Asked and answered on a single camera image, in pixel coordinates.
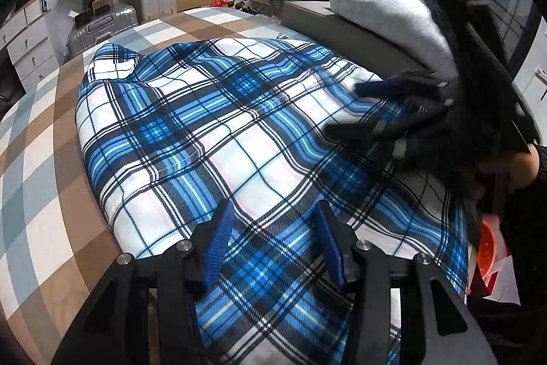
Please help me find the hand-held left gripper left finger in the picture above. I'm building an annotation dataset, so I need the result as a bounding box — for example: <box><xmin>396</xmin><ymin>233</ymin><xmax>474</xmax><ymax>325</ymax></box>
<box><xmin>51</xmin><ymin>198</ymin><xmax>236</xmax><ymax>365</ymax></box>

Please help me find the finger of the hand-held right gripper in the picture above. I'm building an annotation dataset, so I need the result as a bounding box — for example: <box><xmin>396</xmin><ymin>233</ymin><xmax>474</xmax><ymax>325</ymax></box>
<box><xmin>324</xmin><ymin>103</ymin><xmax>446</xmax><ymax>145</ymax></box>
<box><xmin>354</xmin><ymin>73</ymin><xmax>449</xmax><ymax>97</ymax></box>

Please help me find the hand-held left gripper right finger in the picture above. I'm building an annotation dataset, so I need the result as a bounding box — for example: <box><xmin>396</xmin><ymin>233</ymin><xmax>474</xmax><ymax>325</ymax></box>
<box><xmin>311</xmin><ymin>200</ymin><xmax>498</xmax><ymax>365</ymax></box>

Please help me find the blue white plaid shirt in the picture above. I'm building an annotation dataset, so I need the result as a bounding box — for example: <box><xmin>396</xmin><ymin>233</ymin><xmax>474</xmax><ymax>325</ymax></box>
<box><xmin>75</xmin><ymin>38</ymin><xmax>471</xmax><ymax>365</ymax></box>

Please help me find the person's right forearm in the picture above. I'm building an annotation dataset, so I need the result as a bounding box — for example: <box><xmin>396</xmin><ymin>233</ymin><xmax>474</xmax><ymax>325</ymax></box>
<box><xmin>498</xmin><ymin>140</ymin><xmax>547</xmax><ymax>306</ymax></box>

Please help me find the person's right hand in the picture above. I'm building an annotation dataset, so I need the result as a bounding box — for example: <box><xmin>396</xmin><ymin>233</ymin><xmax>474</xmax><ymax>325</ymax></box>
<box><xmin>472</xmin><ymin>145</ymin><xmax>540</xmax><ymax>199</ymax></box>

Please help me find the white pillow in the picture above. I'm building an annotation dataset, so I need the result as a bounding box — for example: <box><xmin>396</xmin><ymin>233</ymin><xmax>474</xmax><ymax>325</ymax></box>
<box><xmin>328</xmin><ymin>0</ymin><xmax>460</xmax><ymax>80</ymax></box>

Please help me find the grey upholstered headboard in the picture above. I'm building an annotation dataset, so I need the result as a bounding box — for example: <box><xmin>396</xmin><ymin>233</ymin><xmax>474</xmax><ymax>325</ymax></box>
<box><xmin>281</xmin><ymin>0</ymin><xmax>454</xmax><ymax>86</ymax></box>

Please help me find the black framed window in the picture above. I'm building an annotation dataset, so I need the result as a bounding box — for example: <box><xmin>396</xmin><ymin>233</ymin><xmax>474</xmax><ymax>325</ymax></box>
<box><xmin>472</xmin><ymin>0</ymin><xmax>547</xmax><ymax>101</ymax></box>

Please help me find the red plastic basin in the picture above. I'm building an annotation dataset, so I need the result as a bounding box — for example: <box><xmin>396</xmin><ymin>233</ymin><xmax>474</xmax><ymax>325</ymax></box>
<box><xmin>467</xmin><ymin>219</ymin><xmax>512</xmax><ymax>298</ymax></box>

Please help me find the white paper sheet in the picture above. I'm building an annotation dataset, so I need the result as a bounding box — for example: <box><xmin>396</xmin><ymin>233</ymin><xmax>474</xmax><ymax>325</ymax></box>
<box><xmin>485</xmin><ymin>255</ymin><xmax>521</xmax><ymax>307</ymax></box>

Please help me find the silver suitcase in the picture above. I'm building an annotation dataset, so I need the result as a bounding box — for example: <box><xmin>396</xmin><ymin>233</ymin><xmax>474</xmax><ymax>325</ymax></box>
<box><xmin>65</xmin><ymin>3</ymin><xmax>140</xmax><ymax>58</ymax></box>

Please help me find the small brown box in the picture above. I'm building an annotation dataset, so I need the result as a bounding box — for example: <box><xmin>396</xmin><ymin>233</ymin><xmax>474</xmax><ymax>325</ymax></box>
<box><xmin>91</xmin><ymin>0</ymin><xmax>115</xmax><ymax>17</ymax></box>

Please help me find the white desk with drawers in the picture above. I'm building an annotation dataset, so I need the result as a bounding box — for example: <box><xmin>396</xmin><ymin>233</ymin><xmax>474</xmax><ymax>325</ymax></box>
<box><xmin>0</xmin><ymin>0</ymin><xmax>59</xmax><ymax>92</ymax></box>

